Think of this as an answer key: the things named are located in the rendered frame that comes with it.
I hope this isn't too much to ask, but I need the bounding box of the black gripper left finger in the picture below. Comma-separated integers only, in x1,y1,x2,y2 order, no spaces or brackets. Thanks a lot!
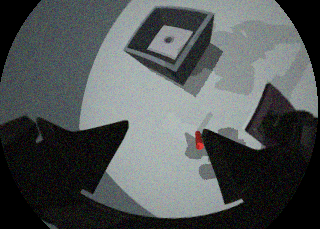
36,117,129,194

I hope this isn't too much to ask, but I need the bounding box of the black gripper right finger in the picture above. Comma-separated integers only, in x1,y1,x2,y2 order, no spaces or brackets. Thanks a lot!
201,129,289,205

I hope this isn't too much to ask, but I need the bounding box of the white square plate with hole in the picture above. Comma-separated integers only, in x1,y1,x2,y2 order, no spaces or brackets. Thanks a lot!
147,25,193,65

